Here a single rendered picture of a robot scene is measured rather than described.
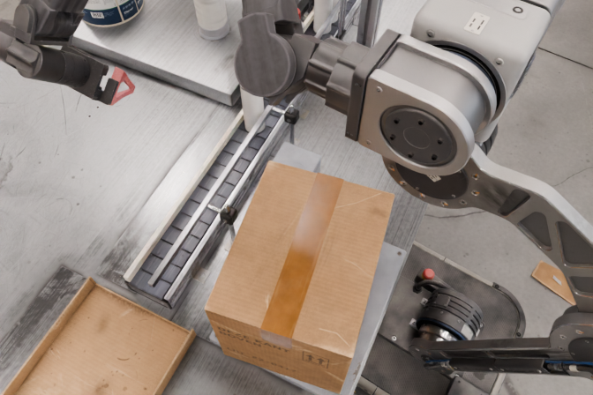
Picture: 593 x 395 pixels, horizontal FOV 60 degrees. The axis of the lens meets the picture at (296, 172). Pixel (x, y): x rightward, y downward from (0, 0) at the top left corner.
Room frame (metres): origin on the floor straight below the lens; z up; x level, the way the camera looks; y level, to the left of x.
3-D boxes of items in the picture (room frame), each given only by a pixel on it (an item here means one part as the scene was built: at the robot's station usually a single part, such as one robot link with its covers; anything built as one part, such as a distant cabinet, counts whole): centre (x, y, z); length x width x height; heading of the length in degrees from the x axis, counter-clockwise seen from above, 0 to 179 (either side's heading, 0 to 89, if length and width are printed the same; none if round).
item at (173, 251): (0.86, 0.05, 0.96); 1.07 x 0.01 x 0.01; 154
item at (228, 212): (0.54, 0.16, 0.91); 0.07 x 0.03 x 0.16; 64
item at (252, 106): (0.82, 0.10, 0.98); 0.05 x 0.05 x 0.20
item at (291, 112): (0.81, 0.03, 0.91); 0.07 x 0.03 x 0.16; 64
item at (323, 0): (1.19, -0.07, 0.98); 0.05 x 0.05 x 0.20
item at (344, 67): (0.44, -0.06, 1.45); 0.09 x 0.08 x 0.12; 147
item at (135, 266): (0.89, 0.11, 0.91); 1.07 x 0.01 x 0.02; 154
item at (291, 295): (0.37, -0.02, 0.99); 0.30 x 0.24 x 0.27; 162
